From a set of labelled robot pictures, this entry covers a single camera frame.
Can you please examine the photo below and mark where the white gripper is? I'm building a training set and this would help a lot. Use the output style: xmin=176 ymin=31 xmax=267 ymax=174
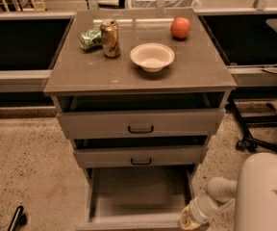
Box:
xmin=179 ymin=194 xmax=221 ymax=231

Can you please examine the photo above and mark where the grey bottom drawer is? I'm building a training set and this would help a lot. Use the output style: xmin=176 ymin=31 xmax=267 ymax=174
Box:
xmin=75 ymin=166 xmax=194 ymax=231

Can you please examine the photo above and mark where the grey drawer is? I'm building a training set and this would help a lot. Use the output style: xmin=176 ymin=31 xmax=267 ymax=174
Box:
xmin=73 ymin=145 xmax=208 ymax=168
xmin=75 ymin=166 xmax=194 ymax=231
xmin=58 ymin=109 xmax=224 ymax=139

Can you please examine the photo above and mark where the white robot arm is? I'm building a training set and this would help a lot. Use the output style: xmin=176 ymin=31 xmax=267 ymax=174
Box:
xmin=180 ymin=153 xmax=277 ymax=231

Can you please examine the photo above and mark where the grey middle drawer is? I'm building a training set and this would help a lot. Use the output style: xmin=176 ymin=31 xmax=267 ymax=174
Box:
xmin=73 ymin=145 xmax=208 ymax=168

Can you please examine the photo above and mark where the grey top drawer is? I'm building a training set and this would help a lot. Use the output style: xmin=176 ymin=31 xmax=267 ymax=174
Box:
xmin=58 ymin=109 xmax=224 ymax=139

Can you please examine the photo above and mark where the grey drawer cabinet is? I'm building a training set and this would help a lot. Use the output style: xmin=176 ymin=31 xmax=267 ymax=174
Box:
xmin=43 ymin=8 xmax=238 ymax=191

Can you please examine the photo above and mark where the black office chair base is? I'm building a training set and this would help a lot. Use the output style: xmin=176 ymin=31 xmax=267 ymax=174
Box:
xmin=226 ymin=98 xmax=277 ymax=154

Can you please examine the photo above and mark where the white paper bowl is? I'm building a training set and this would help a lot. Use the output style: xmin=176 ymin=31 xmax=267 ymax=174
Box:
xmin=130 ymin=43 xmax=175 ymax=72

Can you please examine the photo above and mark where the black chair leg left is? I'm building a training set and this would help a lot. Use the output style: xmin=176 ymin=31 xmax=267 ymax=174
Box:
xmin=7 ymin=206 xmax=27 ymax=231

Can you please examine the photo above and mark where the red apple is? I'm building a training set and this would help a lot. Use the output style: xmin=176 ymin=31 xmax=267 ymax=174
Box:
xmin=170 ymin=17 xmax=190 ymax=39

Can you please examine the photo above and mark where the gold soda can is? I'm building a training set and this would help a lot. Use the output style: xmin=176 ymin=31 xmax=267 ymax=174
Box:
xmin=100 ymin=19 xmax=120 ymax=58

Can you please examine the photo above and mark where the green crushed can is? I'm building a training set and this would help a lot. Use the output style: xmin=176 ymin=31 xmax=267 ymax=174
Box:
xmin=79 ymin=28 xmax=101 ymax=50

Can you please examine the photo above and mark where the white wire basket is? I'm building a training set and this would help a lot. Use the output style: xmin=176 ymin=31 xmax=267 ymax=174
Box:
xmin=125 ymin=0 xmax=201 ymax=9

